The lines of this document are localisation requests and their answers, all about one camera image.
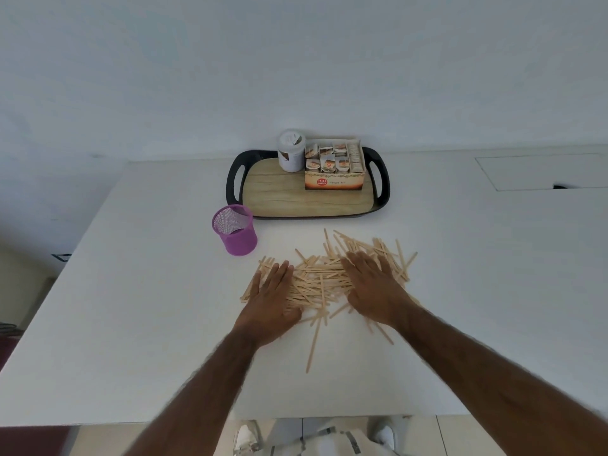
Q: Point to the person's left hand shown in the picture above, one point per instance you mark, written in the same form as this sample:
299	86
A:
266	311

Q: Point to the person's right hand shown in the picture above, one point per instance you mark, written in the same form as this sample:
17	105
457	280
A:
377	294

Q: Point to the person's left thumb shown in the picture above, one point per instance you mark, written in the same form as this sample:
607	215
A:
296	312

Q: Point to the person's right thumb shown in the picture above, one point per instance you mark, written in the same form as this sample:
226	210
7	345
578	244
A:
354	298

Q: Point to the person's left little finger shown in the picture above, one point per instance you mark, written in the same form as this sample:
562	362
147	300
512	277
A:
255	284

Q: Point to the pile of wooden stir sticks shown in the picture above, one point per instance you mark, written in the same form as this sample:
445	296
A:
320	280

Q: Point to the person's left forearm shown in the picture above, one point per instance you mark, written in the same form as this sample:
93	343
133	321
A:
204	398

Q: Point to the person's right forearm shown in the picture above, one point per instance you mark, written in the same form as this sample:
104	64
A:
489	389

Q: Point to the purple mesh pen cup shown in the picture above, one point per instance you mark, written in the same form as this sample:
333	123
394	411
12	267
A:
236	232

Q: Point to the open cardboard packet box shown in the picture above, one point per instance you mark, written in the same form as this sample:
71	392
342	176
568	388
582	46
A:
335	180

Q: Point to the person's left white shoe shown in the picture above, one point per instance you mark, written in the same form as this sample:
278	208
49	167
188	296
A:
245	439

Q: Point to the person's white shoe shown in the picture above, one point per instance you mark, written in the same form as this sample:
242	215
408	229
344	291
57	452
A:
245	439
384	434

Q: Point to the white round canister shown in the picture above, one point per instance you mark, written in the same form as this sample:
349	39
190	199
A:
291	151

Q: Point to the person's right white shoe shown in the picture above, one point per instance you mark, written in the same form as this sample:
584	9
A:
384	434

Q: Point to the row of small sachets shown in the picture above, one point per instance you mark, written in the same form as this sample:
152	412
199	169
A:
332	156

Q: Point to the black metal bracket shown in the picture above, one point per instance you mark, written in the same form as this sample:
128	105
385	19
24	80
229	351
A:
61	257

